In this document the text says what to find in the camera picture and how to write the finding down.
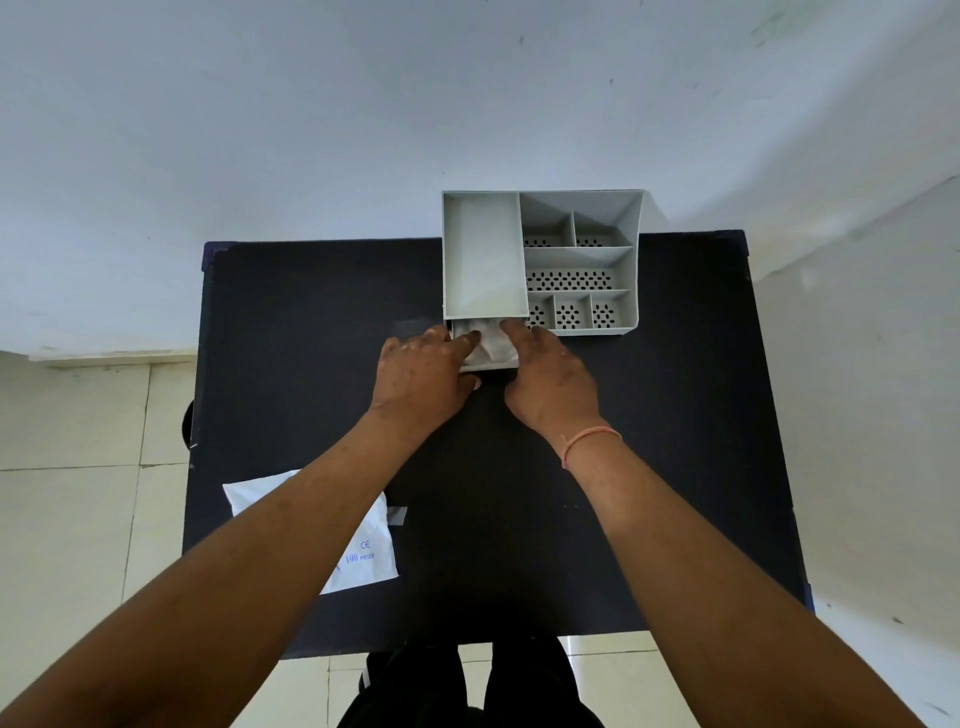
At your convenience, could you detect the white printed glove packet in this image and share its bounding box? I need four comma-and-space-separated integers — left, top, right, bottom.
222, 468, 400, 596

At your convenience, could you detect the person's right forearm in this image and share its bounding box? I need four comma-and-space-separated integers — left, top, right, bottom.
562, 431, 928, 728

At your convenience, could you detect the person's left hand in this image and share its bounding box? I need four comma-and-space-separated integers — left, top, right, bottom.
367, 323, 483, 438

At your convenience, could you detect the person's right hand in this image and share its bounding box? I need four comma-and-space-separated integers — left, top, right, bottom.
499, 318, 615, 449

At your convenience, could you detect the person's left forearm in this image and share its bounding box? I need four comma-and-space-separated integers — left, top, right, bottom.
0, 408, 459, 728

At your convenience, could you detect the red thread bracelet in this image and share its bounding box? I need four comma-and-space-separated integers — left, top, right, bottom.
560, 425, 624, 470

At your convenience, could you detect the bundle of white gloves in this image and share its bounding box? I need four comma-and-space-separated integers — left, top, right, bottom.
455, 318, 520, 369

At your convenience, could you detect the grey plastic organizer box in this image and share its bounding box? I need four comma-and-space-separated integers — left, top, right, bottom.
440, 188, 646, 374

